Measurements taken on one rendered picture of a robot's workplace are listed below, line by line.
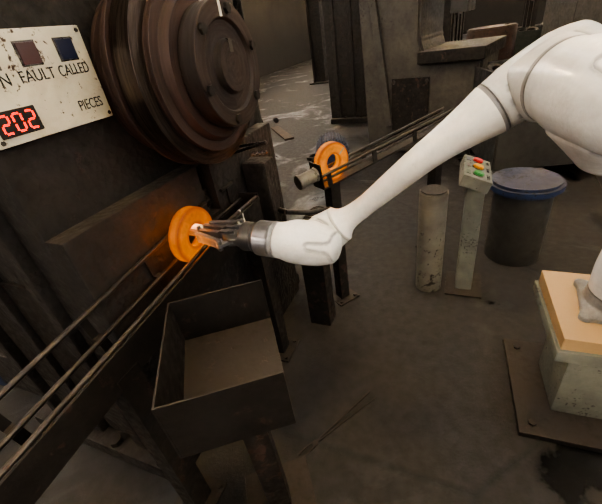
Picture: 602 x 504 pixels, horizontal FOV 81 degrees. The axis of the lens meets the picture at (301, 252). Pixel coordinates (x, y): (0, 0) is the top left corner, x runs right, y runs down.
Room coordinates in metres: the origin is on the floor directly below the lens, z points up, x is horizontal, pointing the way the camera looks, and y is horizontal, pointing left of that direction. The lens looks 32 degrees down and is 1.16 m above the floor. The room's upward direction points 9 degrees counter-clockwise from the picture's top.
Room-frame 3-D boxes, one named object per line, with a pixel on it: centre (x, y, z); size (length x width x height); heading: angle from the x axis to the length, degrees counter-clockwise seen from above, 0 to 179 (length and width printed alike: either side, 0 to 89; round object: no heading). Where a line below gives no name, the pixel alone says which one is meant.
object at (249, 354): (0.49, 0.18, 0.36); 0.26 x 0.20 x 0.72; 8
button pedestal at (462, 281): (1.32, -0.76, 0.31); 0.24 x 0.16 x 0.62; 153
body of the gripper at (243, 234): (0.80, 0.14, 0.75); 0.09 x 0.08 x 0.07; 64
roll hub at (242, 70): (1.00, 0.11, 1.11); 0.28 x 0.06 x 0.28; 153
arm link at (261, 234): (0.76, 0.08, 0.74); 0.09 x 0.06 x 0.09; 154
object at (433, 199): (1.36, -0.60, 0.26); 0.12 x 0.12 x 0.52
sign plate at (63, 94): (0.79, 0.45, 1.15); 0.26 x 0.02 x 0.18; 153
